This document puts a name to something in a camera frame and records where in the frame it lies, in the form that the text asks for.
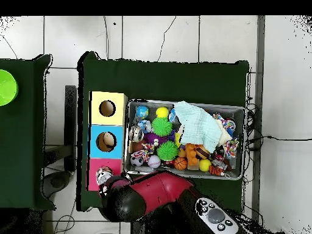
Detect crushed silver can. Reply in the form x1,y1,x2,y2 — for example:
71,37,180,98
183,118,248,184
128,125,144,143
95,166,114,187

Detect wooden three-hole box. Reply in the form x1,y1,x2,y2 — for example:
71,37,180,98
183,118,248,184
87,91,128,192

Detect shallow mesh bin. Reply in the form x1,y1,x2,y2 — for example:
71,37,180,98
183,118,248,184
123,98,246,181

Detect green spiky ball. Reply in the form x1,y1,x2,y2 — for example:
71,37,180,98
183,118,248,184
151,117,173,137
156,140,179,161

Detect grey stand base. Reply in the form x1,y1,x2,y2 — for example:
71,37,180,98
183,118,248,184
42,170,73,198

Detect small orange basketball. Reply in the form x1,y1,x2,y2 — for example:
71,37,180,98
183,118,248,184
174,157,188,171

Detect blue globe ball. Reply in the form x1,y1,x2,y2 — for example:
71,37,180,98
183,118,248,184
135,105,149,119

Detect black flat panel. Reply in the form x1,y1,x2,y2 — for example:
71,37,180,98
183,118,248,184
64,85,77,171

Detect yellow ball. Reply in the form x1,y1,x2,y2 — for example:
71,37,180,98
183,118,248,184
198,158,212,172
155,106,169,119

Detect mint waffle cloth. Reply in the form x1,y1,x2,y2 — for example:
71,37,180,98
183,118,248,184
173,101,222,154

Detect tiger plush toy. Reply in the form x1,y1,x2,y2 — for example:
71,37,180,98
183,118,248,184
208,165,225,177

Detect dark green side tablecloth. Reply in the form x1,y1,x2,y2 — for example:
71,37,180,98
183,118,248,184
0,54,57,211

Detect cream cloth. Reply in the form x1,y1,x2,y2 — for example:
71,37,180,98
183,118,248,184
216,119,232,147

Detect lime green bowl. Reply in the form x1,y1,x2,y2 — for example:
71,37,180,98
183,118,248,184
0,69,20,107

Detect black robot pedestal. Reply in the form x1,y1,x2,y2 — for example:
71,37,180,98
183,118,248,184
130,220,147,234

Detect black power cable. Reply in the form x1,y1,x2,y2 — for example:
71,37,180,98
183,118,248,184
246,135,312,142

